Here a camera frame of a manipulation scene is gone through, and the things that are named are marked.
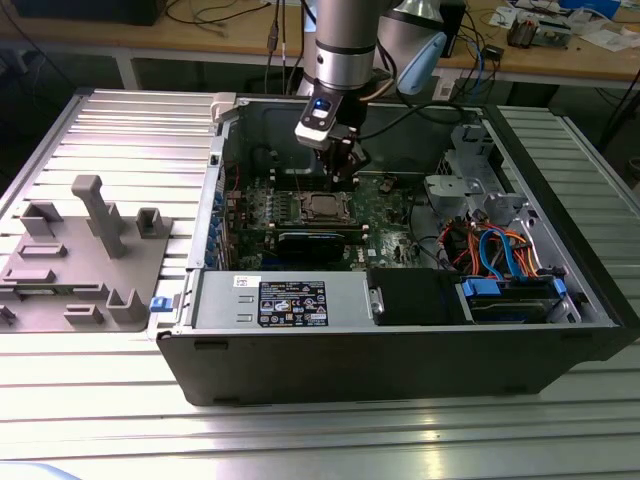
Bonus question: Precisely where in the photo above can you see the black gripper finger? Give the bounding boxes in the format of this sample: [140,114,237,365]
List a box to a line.
[325,133,353,193]
[349,138,373,180]

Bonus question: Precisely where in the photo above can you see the silver green CPU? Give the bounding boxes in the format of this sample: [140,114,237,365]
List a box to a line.
[309,194,344,218]

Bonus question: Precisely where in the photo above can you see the metal socket cover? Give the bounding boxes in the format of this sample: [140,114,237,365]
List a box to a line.
[301,191,354,224]

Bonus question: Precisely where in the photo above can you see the CPU socket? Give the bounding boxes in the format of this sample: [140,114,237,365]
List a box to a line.
[298,189,357,225]

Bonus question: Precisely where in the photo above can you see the copper CPU cooler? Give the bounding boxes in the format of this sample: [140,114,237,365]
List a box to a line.
[507,13,540,50]

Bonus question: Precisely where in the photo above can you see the black graphics card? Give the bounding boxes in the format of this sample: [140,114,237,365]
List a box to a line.
[274,230,347,262]

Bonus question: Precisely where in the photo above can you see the green motherboard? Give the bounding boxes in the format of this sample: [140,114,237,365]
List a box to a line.
[222,172,431,274]

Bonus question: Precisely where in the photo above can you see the white tag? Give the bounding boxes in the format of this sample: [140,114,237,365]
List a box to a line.
[433,77,457,103]

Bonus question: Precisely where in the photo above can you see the silver metal drive cage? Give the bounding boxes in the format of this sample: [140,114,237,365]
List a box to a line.
[422,123,536,236]

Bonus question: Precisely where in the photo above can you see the gray case latch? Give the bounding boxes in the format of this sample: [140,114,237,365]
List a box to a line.
[209,92,241,122]

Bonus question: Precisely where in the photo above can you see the tall black box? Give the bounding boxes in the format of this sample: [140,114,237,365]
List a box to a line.
[439,0,467,60]

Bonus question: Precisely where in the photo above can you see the wooden desk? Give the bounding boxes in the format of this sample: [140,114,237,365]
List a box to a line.
[0,0,640,89]

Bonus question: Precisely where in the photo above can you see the silver power supply unit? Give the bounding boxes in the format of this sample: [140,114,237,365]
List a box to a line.
[192,269,371,330]

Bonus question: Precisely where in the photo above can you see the black PC case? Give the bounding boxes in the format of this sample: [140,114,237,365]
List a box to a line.
[154,91,640,407]

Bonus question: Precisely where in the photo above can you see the hard disk in blue carrier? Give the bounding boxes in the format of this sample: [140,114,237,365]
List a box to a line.
[459,277,569,326]

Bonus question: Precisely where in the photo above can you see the gray metal drive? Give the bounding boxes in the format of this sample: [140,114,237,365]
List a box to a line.
[537,17,574,50]

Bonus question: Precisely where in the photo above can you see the gray parts rack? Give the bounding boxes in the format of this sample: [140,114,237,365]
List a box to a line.
[0,174,175,334]

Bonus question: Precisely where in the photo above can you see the blue box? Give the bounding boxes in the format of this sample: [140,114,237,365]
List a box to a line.
[558,0,624,17]

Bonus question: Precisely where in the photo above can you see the white papers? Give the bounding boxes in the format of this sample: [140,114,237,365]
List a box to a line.
[579,28,640,52]

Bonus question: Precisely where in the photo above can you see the large black box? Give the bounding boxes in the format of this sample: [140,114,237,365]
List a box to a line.
[9,0,161,27]

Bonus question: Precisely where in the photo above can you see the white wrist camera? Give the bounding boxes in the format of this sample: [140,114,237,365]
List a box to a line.
[293,96,345,150]

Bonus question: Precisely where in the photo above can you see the metal wire locking lever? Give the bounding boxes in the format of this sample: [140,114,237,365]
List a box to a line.
[289,157,304,201]

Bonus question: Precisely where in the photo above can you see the black camera cable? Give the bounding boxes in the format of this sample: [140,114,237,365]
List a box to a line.
[357,102,481,141]

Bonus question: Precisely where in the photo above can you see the blue cable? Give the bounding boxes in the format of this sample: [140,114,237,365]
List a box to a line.
[474,42,490,89]

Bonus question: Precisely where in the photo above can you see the blue data wire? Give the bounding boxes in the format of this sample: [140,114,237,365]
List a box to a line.
[477,223,521,282]

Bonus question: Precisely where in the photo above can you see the orange wire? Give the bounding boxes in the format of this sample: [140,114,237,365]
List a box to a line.
[509,227,545,279]

